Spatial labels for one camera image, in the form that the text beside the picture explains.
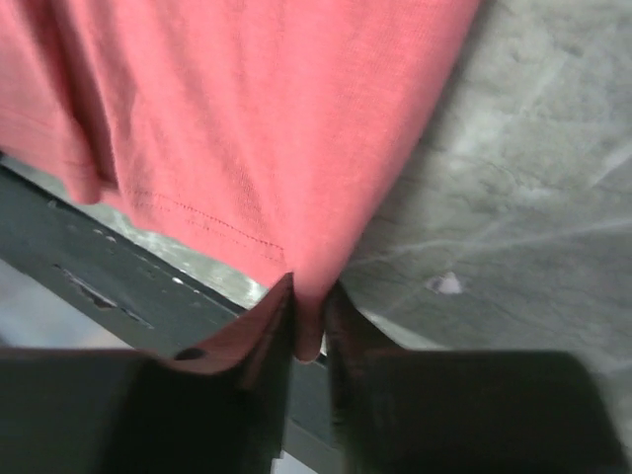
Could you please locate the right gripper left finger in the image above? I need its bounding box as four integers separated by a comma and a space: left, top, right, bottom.
1, 276, 293, 473

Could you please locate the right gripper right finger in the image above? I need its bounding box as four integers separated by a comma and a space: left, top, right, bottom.
323, 286, 622, 473

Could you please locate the pink red t shirt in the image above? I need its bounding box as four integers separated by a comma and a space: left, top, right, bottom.
1, 1, 479, 361

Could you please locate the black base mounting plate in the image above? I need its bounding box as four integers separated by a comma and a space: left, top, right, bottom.
1, 164, 334, 453

